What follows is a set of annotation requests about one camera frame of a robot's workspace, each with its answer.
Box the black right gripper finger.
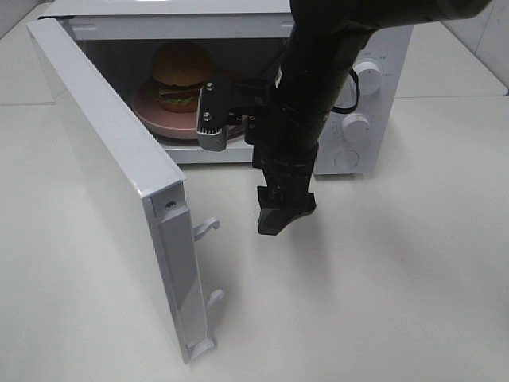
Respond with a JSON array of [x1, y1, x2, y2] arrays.
[[257, 186, 317, 236]]

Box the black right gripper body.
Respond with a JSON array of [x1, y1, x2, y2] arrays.
[[243, 107, 330, 207]]

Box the round white door release button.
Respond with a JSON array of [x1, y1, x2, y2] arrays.
[[334, 150, 360, 170]]

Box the white microwave knob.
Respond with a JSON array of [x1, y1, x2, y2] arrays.
[[353, 59, 383, 96], [340, 113, 371, 142]]

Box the burger with lettuce and cheese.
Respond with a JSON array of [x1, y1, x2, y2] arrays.
[[150, 41, 216, 113]]

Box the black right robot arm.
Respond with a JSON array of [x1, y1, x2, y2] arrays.
[[246, 0, 488, 236]]

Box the glass microwave turntable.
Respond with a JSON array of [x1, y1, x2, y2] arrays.
[[145, 115, 243, 145]]

